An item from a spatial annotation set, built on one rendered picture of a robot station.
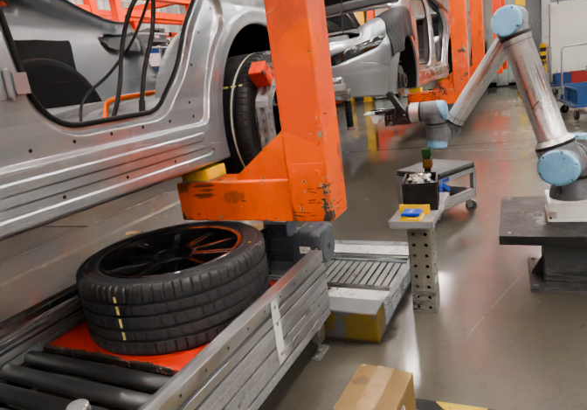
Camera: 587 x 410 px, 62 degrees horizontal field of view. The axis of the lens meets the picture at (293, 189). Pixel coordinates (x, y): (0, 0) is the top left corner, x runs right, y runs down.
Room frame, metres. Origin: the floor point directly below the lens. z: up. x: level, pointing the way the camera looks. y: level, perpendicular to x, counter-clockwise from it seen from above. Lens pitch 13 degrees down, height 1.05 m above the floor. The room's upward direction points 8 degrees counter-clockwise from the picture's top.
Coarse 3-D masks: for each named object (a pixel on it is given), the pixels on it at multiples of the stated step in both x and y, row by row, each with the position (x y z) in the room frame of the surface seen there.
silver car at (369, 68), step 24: (408, 0) 5.82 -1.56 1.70; (432, 0) 7.32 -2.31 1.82; (336, 24) 8.59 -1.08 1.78; (360, 24) 9.03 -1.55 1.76; (384, 24) 4.90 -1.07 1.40; (432, 24) 9.03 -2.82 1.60; (336, 48) 4.79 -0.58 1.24; (360, 48) 4.77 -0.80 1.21; (384, 48) 4.84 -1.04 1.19; (408, 48) 5.57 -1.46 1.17; (432, 48) 6.64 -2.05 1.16; (336, 72) 4.78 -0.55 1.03; (360, 72) 4.76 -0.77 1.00; (384, 72) 4.83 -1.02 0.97; (408, 72) 5.69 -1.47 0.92; (432, 72) 6.43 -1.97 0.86; (360, 96) 4.83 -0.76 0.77
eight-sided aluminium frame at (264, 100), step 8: (272, 64) 2.30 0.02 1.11; (264, 88) 2.23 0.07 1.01; (272, 88) 2.21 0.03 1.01; (256, 96) 2.20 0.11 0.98; (264, 96) 2.18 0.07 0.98; (272, 96) 2.19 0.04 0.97; (256, 104) 2.18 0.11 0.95; (264, 104) 2.16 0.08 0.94; (272, 104) 2.18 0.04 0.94; (264, 112) 2.21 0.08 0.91; (272, 112) 2.18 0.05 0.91; (264, 120) 2.20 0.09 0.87; (272, 120) 2.18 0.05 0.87; (264, 128) 2.19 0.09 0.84; (272, 128) 2.16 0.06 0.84; (264, 136) 2.18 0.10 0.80; (272, 136) 2.16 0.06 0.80; (264, 144) 2.18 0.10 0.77
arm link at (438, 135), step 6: (426, 126) 2.26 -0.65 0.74; (432, 126) 2.23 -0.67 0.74; (438, 126) 2.22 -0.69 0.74; (444, 126) 2.23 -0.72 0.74; (426, 132) 2.27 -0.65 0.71; (432, 132) 2.23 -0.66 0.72; (438, 132) 2.22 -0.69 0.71; (444, 132) 2.23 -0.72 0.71; (450, 132) 2.28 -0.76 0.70; (432, 138) 2.23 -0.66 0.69; (438, 138) 2.22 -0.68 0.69; (444, 138) 2.23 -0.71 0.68; (450, 138) 2.29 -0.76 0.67; (432, 144) 2.24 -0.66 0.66; (438, 144) 2.22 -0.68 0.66; (444, 144) 2.23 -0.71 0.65
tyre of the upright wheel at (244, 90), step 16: (224, 80) 2.27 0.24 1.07; (240, 80) 2.22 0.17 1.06; (224, 96) 2.22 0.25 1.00; (240, 96) 2.18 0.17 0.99; (224, 112) 2.20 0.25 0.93; (240, 112) 2.17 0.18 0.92; (240, 128) 2.16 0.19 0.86; (240, 144) 2.18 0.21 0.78; (256, 144) 2.19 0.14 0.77; (224, 160) 2.24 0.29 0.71
